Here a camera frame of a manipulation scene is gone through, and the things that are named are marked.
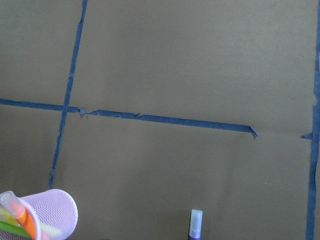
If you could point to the pink mesh pen holder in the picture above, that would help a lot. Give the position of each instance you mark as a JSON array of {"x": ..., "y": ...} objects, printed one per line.
[{"x": 53, "y": 207}]

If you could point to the purple highlighter pen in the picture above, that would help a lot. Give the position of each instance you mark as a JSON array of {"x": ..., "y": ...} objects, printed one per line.
[{"x": 195, "y": 224}]

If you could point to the green highlighter pen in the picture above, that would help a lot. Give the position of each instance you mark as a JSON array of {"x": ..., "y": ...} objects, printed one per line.
[{"x": 13, "y": 229}]

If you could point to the orange highlighter pen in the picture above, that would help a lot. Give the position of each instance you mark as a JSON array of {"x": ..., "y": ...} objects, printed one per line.
[{"x": 19, "y": 212}]

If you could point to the yellow highlighter pen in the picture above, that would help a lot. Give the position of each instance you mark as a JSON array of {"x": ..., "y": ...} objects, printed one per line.
[{"x": 49, "y": 231}]

